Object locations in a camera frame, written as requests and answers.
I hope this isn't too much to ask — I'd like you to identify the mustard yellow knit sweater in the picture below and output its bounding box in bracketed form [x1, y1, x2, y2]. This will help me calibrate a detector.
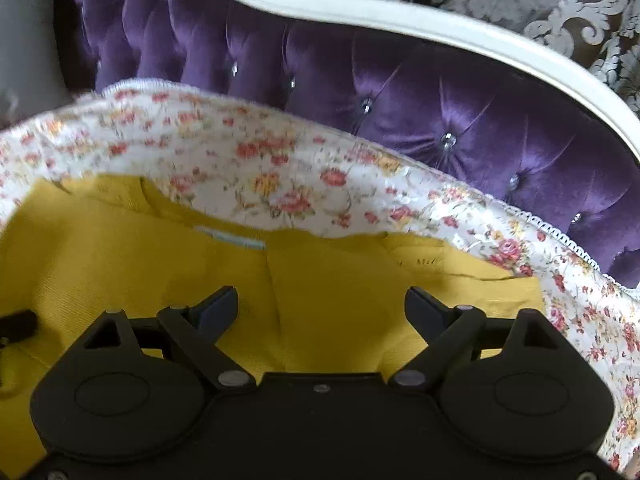
[1, 176, 544, 479]

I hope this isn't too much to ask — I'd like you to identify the purple tufted chaise backrest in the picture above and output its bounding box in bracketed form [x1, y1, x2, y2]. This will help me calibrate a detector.
[54, 0, 639, 287]

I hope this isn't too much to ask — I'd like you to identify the floral quilted bedspread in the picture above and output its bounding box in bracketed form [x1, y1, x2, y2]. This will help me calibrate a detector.
[1, 79, 639, 474]

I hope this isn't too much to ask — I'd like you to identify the grey satin cushion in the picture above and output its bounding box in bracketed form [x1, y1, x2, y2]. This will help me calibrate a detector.
[0, 0, 73, 128]

